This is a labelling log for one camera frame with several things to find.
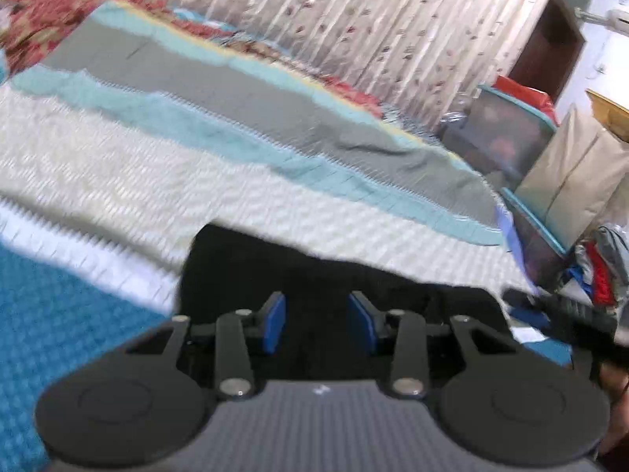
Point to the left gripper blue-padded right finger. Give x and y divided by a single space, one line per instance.
400 332

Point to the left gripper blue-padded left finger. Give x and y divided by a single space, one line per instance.
234 375

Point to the black pants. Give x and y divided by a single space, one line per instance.
228 270

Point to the right hand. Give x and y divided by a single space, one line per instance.
615 382

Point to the colourful clothes pile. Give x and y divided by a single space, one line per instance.
597 272

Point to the lower clear storage bag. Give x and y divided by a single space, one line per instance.
540 254

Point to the beige fabric storage bag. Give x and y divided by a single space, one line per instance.
574 177

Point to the patterned teal grey bedsheet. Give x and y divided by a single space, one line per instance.
138 147

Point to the dark wooden door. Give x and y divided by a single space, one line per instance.
552 51

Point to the beige leaf-print curtain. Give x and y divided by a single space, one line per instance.
415 54

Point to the red floral blanket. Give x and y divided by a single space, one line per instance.
32 29

